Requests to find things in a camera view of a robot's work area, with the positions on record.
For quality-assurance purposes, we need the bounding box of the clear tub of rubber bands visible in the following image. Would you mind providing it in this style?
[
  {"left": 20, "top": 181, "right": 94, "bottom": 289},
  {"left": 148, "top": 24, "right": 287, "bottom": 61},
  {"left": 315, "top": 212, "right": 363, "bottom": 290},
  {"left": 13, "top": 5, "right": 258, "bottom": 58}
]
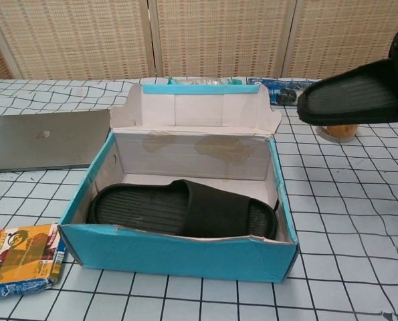
[{"left": 317, "top": 123, "right": 359, "bottom": 143}]

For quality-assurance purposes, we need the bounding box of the teal cardboard shoe box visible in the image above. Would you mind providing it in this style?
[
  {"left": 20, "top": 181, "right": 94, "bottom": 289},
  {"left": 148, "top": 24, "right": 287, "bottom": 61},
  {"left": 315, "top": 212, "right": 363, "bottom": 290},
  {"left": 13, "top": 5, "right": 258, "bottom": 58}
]
[{"left": 57, "top": 82, "right": 300, "bottom": 284}]

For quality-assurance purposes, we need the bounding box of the bamboo folding screen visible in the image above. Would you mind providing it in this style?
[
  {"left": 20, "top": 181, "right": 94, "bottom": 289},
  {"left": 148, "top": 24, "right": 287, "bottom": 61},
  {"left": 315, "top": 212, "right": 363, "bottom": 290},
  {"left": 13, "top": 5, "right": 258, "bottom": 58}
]
[{"left": 0, "top": 0, "right": 398, "bottom": 81}]

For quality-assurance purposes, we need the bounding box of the white black checked tablecloth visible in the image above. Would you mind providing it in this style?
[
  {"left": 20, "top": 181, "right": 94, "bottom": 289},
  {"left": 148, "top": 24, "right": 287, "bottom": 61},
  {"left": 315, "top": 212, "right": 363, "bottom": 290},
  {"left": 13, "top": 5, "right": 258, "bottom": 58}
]
[{"left": 0, "top": 78, "right": 398, "bottom": 321}]

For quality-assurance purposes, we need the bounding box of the black rubber slipper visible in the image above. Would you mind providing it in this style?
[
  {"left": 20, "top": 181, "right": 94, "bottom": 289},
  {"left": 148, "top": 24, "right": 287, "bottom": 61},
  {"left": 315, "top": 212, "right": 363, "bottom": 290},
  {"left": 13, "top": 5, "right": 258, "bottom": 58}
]
[
  {"left": 86, "top": 179, "right": 280, "bottom": 240},
  {"left": 296, "top": 58, "right": 398, "bottom": 127}
]

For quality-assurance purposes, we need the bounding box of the yellow orange snack pack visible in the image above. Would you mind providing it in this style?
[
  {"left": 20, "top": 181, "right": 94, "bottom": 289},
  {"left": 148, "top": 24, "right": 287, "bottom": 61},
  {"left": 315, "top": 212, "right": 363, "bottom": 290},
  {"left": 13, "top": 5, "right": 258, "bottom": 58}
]
[{"left": 0, "top": 223, "right": 66, "bottom": 300}]

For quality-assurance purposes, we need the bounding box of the grey closed laptop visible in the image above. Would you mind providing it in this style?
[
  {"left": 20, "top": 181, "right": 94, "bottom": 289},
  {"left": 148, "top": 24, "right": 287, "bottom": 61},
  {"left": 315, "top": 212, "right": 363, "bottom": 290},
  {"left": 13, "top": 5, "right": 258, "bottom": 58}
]
[{"left": 0, "top": 110, "right": 111, "bottom": 174}]

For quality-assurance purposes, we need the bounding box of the blue cookie package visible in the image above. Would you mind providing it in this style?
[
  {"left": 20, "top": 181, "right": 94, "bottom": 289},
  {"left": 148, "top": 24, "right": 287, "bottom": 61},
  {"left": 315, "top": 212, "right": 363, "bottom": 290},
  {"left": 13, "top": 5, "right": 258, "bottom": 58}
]
[{"left": 246, "top": 77, "right": 323, "bottom": 107}]

